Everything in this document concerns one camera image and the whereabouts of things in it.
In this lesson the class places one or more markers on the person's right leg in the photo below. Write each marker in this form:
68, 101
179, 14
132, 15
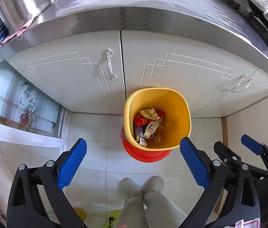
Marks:
165, 211

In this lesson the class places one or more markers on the yellow bin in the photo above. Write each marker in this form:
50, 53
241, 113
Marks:
181, 114

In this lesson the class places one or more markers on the black power plug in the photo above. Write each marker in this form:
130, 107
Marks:
111, 221

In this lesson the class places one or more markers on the person's grey shoe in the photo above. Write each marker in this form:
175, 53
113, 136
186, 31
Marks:
153, 184
128, 186

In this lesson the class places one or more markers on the red plastic basin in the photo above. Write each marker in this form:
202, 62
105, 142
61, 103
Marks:
148, 155

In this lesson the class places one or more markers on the pink cloth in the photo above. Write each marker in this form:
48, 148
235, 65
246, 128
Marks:
12, 34

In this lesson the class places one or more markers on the person's right grey shoe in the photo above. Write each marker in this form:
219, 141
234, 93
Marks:
153, 184

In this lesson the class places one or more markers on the yellow green plastic bag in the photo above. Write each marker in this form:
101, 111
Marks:
96, 220

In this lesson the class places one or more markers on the person's leg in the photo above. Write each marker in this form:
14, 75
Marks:
131, 211
165, 211

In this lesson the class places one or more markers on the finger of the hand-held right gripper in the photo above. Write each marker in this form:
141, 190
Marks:
251, 144
226, 153

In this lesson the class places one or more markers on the white cabinet door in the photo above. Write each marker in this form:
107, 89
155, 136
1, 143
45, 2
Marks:
172, 71
255, 99
65, 80

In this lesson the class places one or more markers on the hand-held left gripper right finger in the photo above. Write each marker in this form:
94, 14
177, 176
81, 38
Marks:
194, 163

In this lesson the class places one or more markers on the person's left leg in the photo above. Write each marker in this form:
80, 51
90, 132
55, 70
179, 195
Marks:
131, 211

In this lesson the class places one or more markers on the red packet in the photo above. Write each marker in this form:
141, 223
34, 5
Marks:
140, 121

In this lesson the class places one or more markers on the white tube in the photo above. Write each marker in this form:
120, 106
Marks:
150, 129

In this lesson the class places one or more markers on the green snack packet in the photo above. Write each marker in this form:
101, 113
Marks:
149, 113

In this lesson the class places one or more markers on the steel kettle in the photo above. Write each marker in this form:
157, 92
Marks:
22, 2

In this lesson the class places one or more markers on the white plastic cover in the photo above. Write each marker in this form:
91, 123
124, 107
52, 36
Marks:
255, 2

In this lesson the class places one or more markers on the person's left grey shoe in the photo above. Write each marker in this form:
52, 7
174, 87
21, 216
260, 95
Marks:
128, 186

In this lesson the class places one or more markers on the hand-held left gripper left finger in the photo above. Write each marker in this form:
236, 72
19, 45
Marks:
72, 163

